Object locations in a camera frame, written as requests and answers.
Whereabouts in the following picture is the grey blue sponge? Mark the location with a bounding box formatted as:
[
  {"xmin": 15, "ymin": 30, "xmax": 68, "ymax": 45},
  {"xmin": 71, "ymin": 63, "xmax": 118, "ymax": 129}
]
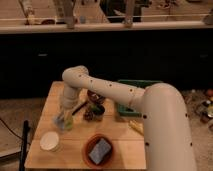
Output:
[{"xmin": 89, "ymin": 138, "xmax": 112, "ymax": 164}]

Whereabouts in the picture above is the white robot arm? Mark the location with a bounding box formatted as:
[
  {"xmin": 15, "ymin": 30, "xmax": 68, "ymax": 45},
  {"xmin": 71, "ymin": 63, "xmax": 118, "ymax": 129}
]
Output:
[{"xmin": 54, "ymin": 65, "xmax": 197, "ymax": 171}]

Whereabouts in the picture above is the white plastic cup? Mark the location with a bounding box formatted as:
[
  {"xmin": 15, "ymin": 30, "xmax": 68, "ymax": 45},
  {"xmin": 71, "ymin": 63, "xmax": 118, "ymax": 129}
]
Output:
[{"xmin": 40, "ymin": 131, "xmax": 60, "ymax": 151}]

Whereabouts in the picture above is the black metal stand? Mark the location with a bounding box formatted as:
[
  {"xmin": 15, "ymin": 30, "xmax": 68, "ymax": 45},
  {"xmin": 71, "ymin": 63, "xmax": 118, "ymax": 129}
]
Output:
[{"xmin": 19, "ymin": 120, "xmax": 30, "ymax": 171}]

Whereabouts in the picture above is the yellow corn cob toy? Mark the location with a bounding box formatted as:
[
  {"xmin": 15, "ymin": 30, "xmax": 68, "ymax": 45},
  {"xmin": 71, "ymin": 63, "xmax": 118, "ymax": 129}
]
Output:
[{"xmin": 129, "ymin": 120, "xmax": 144, "ymax": 135}]

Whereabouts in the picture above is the dark bowl with spoon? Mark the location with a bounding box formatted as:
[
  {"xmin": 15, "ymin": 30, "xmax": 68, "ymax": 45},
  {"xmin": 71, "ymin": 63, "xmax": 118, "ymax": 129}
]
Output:
[{"xmin": 73, "ymin": 90, "xmax": 105, "ymax": 115}]

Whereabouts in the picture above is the brown clay bowl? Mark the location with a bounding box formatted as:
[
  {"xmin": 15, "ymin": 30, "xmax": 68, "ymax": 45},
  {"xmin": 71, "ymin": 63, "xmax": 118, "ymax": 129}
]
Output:
[{"xmin": 82, "ymin": 134, "xmax": 115, "ymax": 170}]

